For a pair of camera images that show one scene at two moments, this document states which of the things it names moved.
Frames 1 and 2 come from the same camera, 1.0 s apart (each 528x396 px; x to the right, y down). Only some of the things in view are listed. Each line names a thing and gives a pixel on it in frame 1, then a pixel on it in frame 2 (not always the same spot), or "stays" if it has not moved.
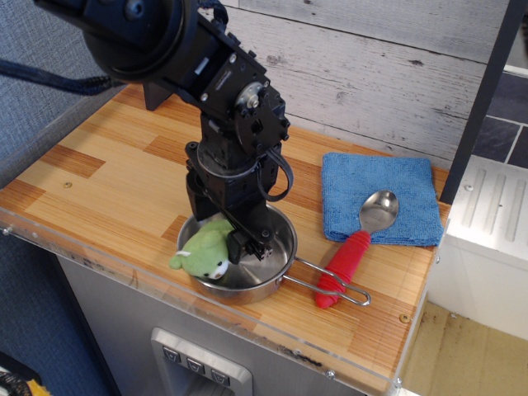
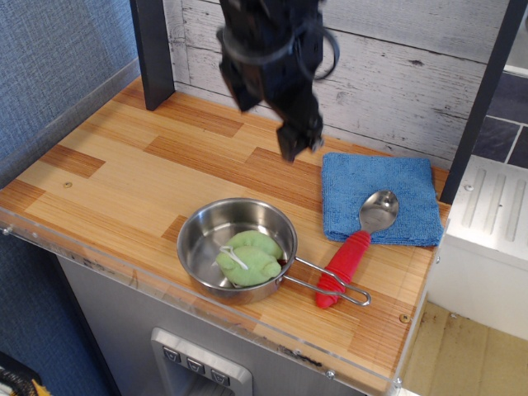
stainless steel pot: [204, 246] stays
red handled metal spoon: [379, 209] stays
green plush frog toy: [206, 252] → [251, 257]
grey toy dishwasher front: [120, 318] stays
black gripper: [240, 200] → [275, 62]
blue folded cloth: [346, 180] stays
